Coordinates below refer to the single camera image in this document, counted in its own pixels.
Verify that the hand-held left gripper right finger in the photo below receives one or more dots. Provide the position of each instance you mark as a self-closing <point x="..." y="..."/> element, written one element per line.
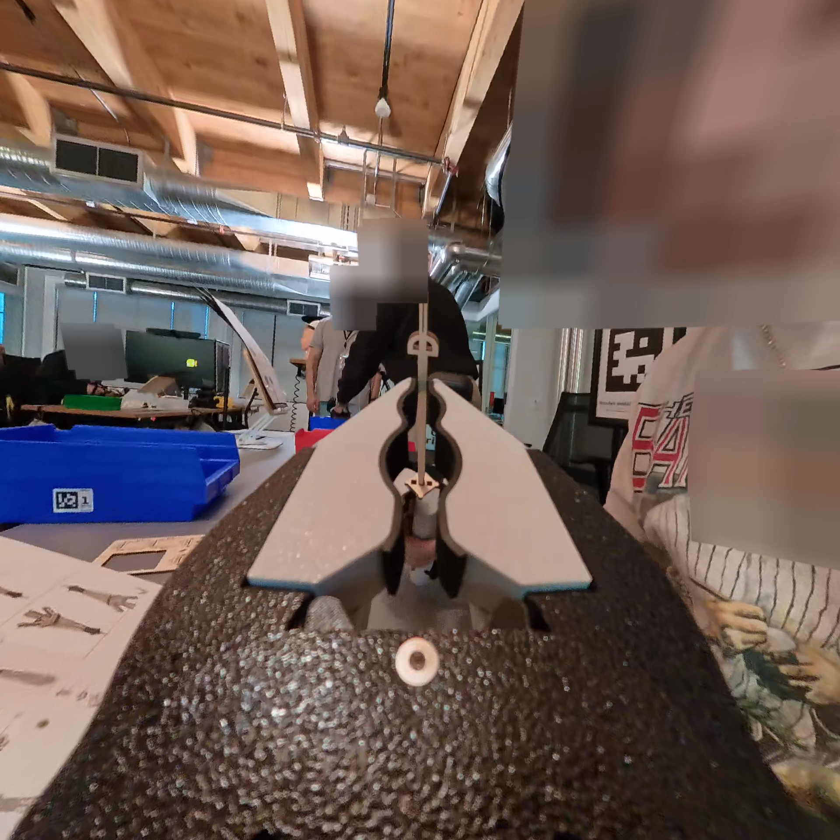
<point x="518" y="518"/>

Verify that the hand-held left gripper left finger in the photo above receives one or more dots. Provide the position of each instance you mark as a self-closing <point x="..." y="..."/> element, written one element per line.
<point x="328" y="518"/>

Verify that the wooden tower spire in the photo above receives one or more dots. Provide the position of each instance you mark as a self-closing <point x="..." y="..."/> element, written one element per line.
<point x="423" y="394"/>

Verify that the red box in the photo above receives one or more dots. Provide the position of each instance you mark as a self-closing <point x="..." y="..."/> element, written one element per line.
<point x="308" y="441"/>

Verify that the black mesh chair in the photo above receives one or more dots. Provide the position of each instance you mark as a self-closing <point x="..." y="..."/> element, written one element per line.
<point x="577" y="439"/>

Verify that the wooden puzzle sheet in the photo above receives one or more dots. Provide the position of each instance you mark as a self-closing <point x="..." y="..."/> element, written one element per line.
<point x="177" y="550"/>

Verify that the white stand with board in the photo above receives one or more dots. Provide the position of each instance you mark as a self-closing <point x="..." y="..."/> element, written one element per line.
<point x="262" y="374"/>

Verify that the black and white tag poster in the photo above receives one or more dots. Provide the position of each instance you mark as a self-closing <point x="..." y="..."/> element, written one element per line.
<point x="636" y="374"/>

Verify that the wooden table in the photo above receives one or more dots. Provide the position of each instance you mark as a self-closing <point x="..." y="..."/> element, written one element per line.
<point x="164" y="412"/>

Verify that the blue plastic bin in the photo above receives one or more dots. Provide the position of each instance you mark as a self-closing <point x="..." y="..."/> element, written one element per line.
<point x="131" y="479"/>

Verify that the person's torso in white shirt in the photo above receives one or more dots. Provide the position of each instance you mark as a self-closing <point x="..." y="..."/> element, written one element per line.
<point x="722" y="590"/>

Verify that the black computer monitor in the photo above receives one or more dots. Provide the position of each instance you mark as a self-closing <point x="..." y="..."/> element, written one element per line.
<point x="167" y="361"/>

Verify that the green bin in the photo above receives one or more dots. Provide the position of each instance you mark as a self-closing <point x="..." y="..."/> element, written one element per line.
<point x="92" y="401"/>

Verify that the paper instruction sheet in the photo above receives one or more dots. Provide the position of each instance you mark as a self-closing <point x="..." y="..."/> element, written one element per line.
<point x="39" y="656"/>

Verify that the hanging ceiling lamp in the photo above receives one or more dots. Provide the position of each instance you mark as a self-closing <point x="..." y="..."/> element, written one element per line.
<point x="383" y="108"/>

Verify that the vent grille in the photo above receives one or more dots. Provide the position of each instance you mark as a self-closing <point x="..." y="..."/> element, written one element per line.
<point x="98" y="161"/>

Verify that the silver ventilation duct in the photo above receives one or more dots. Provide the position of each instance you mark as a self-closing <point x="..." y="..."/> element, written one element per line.
<point x="164" y="253"/>
<point x="197" y="197"/>

